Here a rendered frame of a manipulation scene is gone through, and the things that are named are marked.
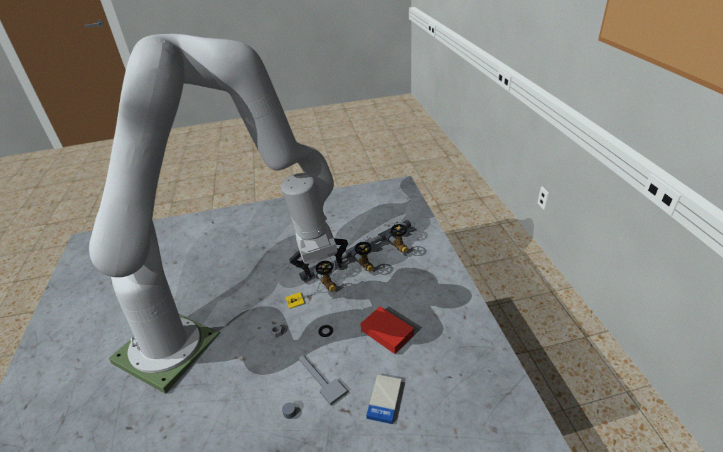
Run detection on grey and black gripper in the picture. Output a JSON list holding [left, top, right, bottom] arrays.
[[289, 223, 348, 279]]

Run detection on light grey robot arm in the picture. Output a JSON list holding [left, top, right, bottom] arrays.
[[89, 34, 338, 373]]

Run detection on grey cylinder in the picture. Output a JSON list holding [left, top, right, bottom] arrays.
[[282, 402, 296, 419]]

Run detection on dark red rectangular block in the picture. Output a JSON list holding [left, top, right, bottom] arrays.
[[360, 306, 414, 354]]

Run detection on black flat ring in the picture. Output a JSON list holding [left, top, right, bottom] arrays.
[[318, 325, 333, 337]]

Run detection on yellow tag on silver chain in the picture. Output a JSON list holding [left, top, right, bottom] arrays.
[[286, 280, 321, 309]]

